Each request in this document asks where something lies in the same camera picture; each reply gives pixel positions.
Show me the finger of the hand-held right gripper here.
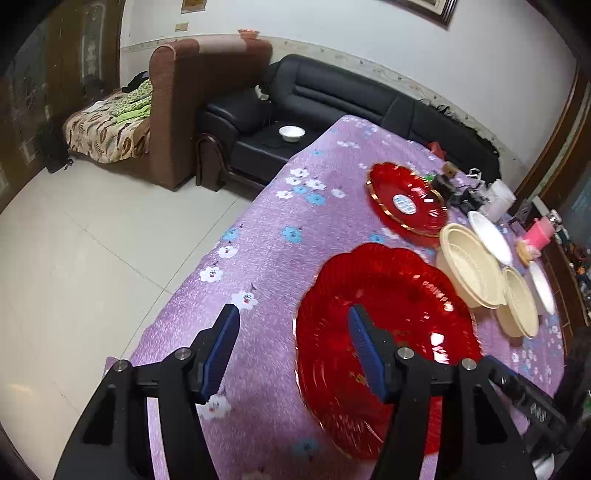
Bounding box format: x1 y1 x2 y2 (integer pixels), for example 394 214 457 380
488 355 570 440

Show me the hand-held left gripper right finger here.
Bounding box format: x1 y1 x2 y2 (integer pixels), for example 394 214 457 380
347 305 539 480

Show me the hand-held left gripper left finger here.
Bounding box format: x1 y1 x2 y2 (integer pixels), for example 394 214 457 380
53 302 242 480

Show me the large red plastic plate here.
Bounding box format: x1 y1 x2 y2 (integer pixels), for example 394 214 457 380
294 243 483 462

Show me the cream plastic bowl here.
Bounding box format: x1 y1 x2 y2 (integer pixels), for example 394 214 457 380
496 267 540 339
436 224 507 309

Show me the white foam bowl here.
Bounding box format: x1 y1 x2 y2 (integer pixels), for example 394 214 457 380
529 261 557 315
467 210 515 267

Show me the gold-rimmed red plate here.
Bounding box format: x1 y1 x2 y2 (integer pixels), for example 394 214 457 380
367 161 450 238

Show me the purple floral tablecloth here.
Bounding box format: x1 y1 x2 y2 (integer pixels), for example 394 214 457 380
104 114 568 480

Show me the wooden side cabinet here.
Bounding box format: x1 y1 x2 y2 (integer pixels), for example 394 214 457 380
531 198 591 328

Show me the pink cup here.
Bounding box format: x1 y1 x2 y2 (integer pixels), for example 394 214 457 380
522 217 555 250

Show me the black round device with cork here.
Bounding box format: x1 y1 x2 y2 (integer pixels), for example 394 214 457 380
431 174 462 204

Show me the black charger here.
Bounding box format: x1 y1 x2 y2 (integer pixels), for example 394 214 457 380
457 187 481 213

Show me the white plastic jar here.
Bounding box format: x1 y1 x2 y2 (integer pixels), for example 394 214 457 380
480 179 516 222

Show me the brown fabric sofa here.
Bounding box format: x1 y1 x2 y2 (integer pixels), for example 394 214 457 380
148 37 273 191

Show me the leaf-print blanket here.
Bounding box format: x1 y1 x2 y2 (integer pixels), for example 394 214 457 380
63 88 152 164

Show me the black bag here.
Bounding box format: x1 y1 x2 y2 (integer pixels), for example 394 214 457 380
44 124 75 172

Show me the black leather sofa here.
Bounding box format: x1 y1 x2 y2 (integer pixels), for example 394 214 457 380
196 54 502 192

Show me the green cloth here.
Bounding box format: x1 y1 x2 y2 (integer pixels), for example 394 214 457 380
113 78 153 125

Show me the wooden double door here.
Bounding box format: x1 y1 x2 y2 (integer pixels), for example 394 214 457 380
0 0 125 208

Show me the framed wall picture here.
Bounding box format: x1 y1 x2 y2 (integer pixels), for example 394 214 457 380
379 0 458 27

